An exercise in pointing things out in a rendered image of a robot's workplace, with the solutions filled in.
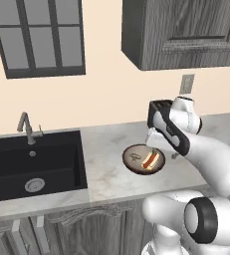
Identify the round metal sink drain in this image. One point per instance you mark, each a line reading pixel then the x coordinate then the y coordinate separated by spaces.
pixel 35 185

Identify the hot dog in bun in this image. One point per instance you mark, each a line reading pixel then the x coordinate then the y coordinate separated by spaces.
pixel 149 159

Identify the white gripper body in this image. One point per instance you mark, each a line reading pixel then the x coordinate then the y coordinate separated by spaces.
pixel 157 139

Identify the grey metal tap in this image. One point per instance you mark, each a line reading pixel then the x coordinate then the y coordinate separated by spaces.
pixel 28 129

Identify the grey wall outlet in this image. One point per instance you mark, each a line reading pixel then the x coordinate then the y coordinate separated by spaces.
pixel 186 84

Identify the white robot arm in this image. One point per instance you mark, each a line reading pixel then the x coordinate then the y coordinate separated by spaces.
pixel 212 156

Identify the dark brown bowl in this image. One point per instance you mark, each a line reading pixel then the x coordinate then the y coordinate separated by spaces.
pixel 136 167

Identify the grey wood wall cabinet door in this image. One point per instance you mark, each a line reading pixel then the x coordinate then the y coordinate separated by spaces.
pixel 192 30

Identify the dark framed window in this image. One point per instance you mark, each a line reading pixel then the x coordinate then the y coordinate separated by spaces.
pixel 37 36

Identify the black sink basin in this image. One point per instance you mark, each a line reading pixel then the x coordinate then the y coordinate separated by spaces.
pixel 53 166

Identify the grey wood wall cabinet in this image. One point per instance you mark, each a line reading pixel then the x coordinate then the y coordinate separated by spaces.
pixel 186 33

